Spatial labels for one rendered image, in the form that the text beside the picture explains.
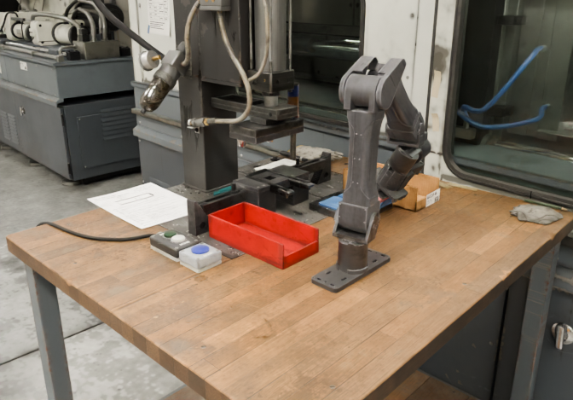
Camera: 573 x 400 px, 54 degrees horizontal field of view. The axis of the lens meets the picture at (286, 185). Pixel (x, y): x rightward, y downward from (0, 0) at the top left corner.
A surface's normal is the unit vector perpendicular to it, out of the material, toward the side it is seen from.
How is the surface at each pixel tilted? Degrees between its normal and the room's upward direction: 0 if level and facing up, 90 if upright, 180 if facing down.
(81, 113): 90
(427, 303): 0
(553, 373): 90
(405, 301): 0
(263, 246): 90
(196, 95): 90
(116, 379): 0
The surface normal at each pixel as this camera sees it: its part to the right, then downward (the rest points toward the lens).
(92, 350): 0.00, -0.94
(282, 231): -0.69, 0.24
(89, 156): 0.69, 0.24
